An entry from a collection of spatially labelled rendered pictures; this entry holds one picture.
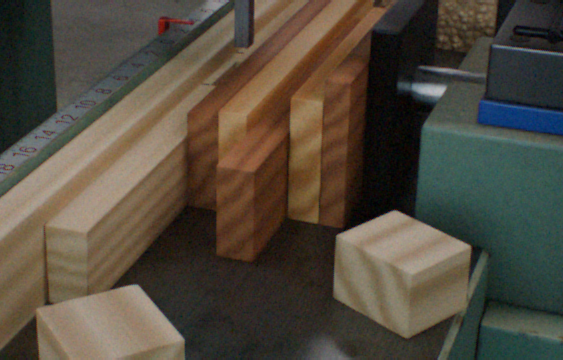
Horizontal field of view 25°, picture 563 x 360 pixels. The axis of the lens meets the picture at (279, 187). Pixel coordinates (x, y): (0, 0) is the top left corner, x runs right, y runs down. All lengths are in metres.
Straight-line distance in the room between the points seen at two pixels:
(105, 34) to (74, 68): 0.28
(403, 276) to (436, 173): 0.09
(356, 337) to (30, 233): 0.14
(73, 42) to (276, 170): 2.98
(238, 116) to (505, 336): 0.17
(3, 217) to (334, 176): 0.17
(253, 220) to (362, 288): 0.07
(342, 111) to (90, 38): 3.02
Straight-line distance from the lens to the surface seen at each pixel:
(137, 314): 0.48
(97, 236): 0.55
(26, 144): 0.59
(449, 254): 0.55
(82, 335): 0.47
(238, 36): 0.72
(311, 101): 0.61
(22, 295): 0.55
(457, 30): 0.88
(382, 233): 0.56
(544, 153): 0.60
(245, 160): 0.59
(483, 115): 0.60
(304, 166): 0.62
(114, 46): 3.54
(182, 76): 0.68
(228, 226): 0.59
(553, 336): 0.62
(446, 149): 0.60
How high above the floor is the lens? 1.19
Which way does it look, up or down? 26 degrees down
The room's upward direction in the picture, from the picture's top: 1 degrees clockwise
